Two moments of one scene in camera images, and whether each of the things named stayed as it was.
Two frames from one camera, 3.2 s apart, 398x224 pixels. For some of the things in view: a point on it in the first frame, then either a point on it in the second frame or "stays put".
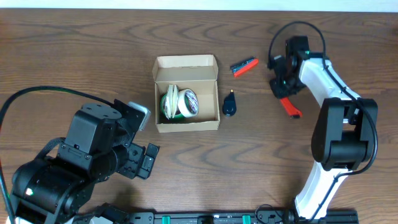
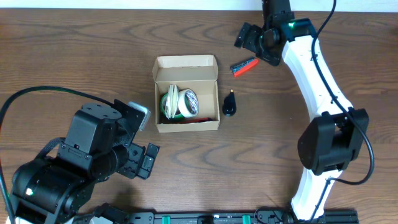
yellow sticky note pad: x=171 y=101 stays put
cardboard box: x=186 y=93 stays put
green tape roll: x=176 y=116 stays put
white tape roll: x=188 y=102 stays put
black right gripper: x=285 y=90 to x=252 y=40
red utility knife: x=292 y=112 to x=195 y=120
